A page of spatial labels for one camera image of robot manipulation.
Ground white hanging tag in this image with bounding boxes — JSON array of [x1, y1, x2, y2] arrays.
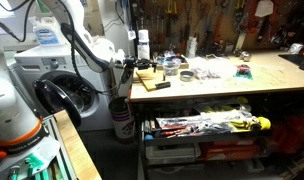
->
[[126, 29, 137, 41]]

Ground black metal workbench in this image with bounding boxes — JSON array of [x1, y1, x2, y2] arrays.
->
[[128, 49, 304, 180]]

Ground chrome round object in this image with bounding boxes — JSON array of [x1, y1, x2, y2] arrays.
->
[[239, 50, 253, 63]]

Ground green container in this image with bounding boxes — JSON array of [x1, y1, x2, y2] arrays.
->
[[36, 0, 51, 14]]

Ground slim white bottle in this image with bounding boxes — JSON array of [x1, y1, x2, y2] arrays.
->
[[186, 35, 198, 60]]

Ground red and green small item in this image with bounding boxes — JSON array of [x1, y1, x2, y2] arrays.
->
[[234, 64, 254, 80]]

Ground black tray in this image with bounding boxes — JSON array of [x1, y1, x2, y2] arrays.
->
[[278, 53, 304, 73]]

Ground white washing machine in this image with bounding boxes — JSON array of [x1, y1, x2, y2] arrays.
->
[[13, 41, 115, 133]]

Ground clear plastic bags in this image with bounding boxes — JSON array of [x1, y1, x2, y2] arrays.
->
[[191, 56, 238, 81]]

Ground clear plastic jar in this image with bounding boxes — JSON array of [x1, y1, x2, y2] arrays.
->
[[162, 58, 182, 77]]

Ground yellow power tool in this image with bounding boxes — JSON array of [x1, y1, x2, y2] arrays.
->
[[230, 115, 272, 133]]

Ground striped waste bucket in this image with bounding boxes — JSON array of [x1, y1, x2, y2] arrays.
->
[[108, 96, 136, 145]]

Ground large white detergent jug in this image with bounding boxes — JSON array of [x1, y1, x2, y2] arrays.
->
[[28, 15, 67, 48]]

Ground pegboard tool wall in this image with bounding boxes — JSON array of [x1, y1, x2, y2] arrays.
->
[[135, 0, 304, 56]]

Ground black tool drawer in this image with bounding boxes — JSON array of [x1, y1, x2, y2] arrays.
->
[[140, 106, 273, 147]]

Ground red plastic case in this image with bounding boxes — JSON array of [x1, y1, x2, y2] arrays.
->
[[200, 140, 260, 162]]

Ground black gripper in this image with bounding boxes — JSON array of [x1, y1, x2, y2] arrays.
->
[[123, 56, 158, 74]]

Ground green mount bracket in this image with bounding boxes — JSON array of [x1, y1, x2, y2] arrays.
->
[[24, 152, 47, 175]]

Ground wooden chopping board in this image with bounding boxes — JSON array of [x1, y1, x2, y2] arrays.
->
[[135, 68, 167, 92]]

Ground shallow wooden tray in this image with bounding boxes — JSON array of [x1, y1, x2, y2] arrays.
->
[[152, 53, 190, 71]]

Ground round metal ring tin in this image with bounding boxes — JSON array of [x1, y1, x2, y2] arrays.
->
[[179, 70, 195, 83]]

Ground black washing machine door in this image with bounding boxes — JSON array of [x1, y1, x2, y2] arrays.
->
[[32, 78, 85, 129]]

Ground white tape roll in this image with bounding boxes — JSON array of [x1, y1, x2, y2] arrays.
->
[[288, 42, 304, 55]]

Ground clear plastic storage bin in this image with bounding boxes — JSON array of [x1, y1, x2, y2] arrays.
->
[[145, 143, 202, 166]]

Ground white paper sheet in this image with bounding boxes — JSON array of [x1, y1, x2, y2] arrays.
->
[[254, 0, 274, 18]]

